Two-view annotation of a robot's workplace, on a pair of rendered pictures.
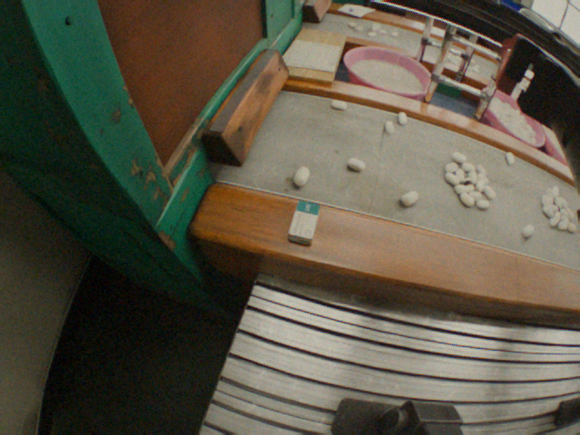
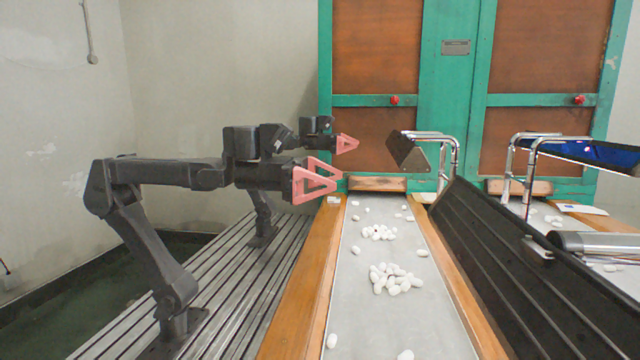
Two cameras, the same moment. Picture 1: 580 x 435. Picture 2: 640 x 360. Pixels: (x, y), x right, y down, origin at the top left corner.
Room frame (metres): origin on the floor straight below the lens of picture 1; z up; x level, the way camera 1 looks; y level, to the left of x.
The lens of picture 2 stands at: (-0.04, -1.43, 1.21)
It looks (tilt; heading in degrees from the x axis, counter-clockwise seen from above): 13 degrees down; 82
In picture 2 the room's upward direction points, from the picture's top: straight up
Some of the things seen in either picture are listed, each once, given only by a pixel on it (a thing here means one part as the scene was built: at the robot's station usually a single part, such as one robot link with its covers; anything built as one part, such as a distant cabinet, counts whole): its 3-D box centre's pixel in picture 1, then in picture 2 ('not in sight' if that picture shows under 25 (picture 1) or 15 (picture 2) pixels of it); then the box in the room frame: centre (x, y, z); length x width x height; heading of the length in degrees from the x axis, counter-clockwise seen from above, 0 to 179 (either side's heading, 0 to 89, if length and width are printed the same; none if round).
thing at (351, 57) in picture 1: (386, 80); not in sight; (0.71, -0.28, 0.72); 0.27 x 0.27 x 0.10
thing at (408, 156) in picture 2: (517, 31); (402, 145); (0.39, -0.37, 1.08); 0.62 x 0.08 x 0.07; 75
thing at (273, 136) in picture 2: not in sight; (279, 149); (-0.04, -0.82, 1.13); 0.07 x 0.06 x 0.11; 72
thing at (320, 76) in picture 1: (314, 51); (447, 198); (0.76, -0.07, 0.77); 0.33 x 0.15 x 0.01; 165
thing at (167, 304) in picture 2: not in sight; (176, 297); (-0.29, -0.74, 0.77); 0.09 x 0.06 x 0.06; 72
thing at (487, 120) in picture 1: (508, 123); not in sight; (0.59, -0.71, 0.72); 0.27 x 0.27 x 0.10
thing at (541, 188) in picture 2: (319, 4); (518, 187); (1.10, -0.11, 0.83); 0.30 x 0.06 x 0.07; 165
